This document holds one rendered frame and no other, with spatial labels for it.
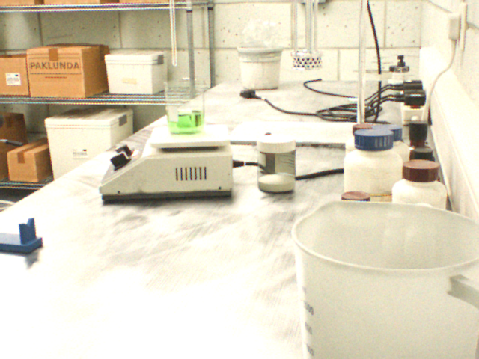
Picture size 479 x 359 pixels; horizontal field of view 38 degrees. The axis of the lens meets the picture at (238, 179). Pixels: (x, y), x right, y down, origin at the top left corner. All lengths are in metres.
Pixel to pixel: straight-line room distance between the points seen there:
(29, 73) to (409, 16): 1.83
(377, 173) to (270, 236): 0.16
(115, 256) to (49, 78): 2.64
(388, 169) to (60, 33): 3.13
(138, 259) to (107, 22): 2.96
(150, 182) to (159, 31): 2.63
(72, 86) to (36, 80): 0.19
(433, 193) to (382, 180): 0.08
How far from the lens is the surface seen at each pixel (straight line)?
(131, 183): 1.03
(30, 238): 0.89
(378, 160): 0.84
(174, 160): 1.02
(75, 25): 3.80
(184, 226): 0.92
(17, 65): 3.57
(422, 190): 0.78
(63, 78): 3.40
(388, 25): 3.44
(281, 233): 0.88
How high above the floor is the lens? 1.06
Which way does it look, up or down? 16 degrees down
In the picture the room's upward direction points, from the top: 1 degrees counter-clockwise
